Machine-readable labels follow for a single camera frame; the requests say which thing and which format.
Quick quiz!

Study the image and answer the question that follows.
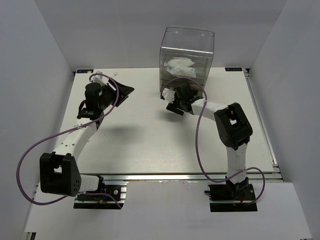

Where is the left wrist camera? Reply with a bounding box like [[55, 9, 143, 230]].
[[89, 71, 105, 86]]

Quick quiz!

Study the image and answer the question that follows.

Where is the white cotton pad packet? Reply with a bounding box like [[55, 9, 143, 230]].
[[167, 67, 197, 78], [163, 57, 195, 68]]

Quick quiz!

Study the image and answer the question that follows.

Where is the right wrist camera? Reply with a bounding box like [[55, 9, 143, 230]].
[[160, 88, 176, 104]]

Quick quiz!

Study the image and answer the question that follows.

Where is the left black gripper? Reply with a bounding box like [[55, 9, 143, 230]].
[[98, 78, 134, 111]]

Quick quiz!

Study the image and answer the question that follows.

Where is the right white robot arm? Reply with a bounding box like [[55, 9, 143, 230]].
[[160, 83, 253, 200]]

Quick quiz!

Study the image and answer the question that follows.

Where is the clear acrylic drawer organizer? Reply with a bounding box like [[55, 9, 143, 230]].
[[159, 25, 215, 97]]

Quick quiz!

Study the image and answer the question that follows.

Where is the blue label sticker right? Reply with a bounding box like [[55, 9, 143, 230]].
[[224, 67, 243, 72]]

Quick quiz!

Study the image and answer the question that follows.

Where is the aluminium table rail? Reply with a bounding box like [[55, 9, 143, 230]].
[[46, 172, 283, 182]]

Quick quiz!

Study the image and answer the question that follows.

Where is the blue label sticker left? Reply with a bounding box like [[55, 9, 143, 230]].
[[76, 69, 94, 74]]

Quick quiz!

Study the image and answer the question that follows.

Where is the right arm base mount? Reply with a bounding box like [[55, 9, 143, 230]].
[[204, 184, 258, 213]]

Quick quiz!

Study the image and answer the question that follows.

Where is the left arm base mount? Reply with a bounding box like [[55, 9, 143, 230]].
[[73, 181, 127, 210]]

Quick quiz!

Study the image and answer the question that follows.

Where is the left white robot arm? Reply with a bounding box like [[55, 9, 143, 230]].
[[39, 81, 135, 200]]

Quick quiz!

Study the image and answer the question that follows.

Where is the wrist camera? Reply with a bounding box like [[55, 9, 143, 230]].
[[89, 71, 105, 86], [160, 88, 176, 104]]

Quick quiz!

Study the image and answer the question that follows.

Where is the blue label sticker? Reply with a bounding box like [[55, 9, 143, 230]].
[[76, 69, 94, 74], [224, 67, 243, 72]]

